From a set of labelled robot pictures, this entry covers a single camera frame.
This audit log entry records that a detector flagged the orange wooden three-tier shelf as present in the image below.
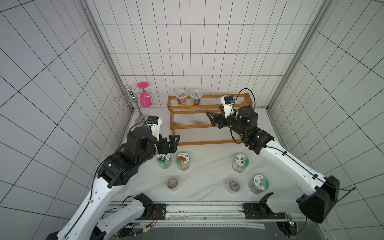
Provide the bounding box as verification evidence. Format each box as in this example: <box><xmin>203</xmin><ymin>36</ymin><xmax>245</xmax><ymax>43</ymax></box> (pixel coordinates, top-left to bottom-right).
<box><xmin>167</xmin><ymin>92</ymin><xmax>253</xmax><ymax>147</ymax></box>

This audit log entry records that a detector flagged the small clear seed container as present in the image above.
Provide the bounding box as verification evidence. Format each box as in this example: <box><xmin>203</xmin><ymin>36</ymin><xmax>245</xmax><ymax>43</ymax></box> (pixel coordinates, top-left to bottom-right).
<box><xmin>176</xmin><ymin>90</ymin><xmax>188</xmax><ymax>105</ymax></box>
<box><xmin>226</xmin><ymin>179</ymin><xmax>241</xmax><ymax>194</ymax></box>
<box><xmin>167</xmin><ymin>177</ymin><xmax>179</xmax><ymax>192</ymax></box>
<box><xmin>190</xmin><ymin>90</ymin><xmax>203</xmax><ymax>106</ymax></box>

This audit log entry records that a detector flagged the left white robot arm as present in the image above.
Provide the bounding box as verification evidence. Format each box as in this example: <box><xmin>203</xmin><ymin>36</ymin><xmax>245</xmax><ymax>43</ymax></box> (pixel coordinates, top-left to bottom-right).
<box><xmin>47</xmin><ymin>127</ymin><xmax>180</xmax><ymax>240</ymax></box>

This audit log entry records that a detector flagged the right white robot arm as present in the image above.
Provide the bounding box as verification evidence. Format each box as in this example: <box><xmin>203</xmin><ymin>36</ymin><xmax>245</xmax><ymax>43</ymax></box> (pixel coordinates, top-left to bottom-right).
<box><xmin>207</xmin><ymin>106</ymin><xmax>340</xmax><ymax>224</ymax></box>

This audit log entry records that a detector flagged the jar with strawberry lid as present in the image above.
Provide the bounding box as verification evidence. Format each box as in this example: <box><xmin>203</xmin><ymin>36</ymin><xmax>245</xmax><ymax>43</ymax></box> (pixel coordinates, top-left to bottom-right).
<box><xmin>176</xmin><ymin>153</ymin><xmax>191</xmax><ymax>171</ymax></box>

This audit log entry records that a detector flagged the jar with green tree lid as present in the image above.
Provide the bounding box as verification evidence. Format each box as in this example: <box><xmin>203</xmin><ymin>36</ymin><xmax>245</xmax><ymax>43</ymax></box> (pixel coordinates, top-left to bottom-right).
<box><xmin>157</xmin><ymin>154</ymin><xmax>172</xmax><ymax>169</ymax></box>

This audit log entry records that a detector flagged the chrome glass holder stand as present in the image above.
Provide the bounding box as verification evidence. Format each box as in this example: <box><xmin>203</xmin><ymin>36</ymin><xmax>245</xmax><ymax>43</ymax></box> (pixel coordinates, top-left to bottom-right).
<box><xmin>114</xmin><ymin>85</ymin><xmax>148</xmax><ymax>127</ymax></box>

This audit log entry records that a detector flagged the pink plastic wine glass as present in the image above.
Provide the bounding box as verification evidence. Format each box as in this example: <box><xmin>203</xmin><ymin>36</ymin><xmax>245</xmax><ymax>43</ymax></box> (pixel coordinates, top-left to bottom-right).
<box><xmin>137</xmin><ymin>82</ymin><xmax>152</xmax><ymax>108</ymax></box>

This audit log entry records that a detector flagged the jar with pink flower lid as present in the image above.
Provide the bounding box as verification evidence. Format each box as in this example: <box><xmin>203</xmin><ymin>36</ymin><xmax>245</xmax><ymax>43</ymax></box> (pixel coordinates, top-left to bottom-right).
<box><xmin>249</xmin><ymin>174</ymin><xmax>270</xmax><ymax>195</ymax></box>

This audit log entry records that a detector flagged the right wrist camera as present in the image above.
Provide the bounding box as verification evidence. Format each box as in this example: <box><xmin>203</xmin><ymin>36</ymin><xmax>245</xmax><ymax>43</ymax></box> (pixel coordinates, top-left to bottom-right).
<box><xmin>221</xmin><ymin>95</ymin><xmax>235</xmax><ymax>118</ymax></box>

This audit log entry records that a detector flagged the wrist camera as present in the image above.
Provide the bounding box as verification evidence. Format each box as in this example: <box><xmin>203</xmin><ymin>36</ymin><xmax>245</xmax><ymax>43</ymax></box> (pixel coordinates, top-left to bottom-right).
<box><xmin>146</xmin><ymin>116</ymin><xmax>163</xmax><ymax>140</ymax></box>
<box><xmin>221</xmin><ymin>95</ymin><xmax>235</xmax><ymax>118</ymax></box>

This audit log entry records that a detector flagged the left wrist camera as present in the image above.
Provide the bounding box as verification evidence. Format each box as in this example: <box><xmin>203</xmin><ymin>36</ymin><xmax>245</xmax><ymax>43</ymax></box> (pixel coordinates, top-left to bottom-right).
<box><xmin>146</xmin><ymin>116</ymin><xmax>163</xmax><ymax>140</ymax></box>

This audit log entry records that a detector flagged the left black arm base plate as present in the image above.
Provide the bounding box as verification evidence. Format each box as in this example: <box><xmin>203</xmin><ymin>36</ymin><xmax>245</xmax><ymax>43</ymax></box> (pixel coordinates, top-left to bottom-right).
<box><xmin>138</xmin><ymin>204</ymin><xmax>167</xmax><ymax>220</ymax></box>

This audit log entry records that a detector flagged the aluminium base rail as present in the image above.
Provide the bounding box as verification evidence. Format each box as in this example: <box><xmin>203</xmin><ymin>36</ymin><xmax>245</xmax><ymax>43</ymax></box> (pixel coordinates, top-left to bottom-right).
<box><xmin>90</xmin><ymin>201</ymin><xmax>310</xmax><ymax>240</ymax></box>

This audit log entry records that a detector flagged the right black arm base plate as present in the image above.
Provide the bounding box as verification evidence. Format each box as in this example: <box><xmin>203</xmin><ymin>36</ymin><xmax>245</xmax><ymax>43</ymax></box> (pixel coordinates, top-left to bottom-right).
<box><xmin>242</xmin><ymin>203</ymin><xmax>286</xmax><ymax>220</ymax></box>

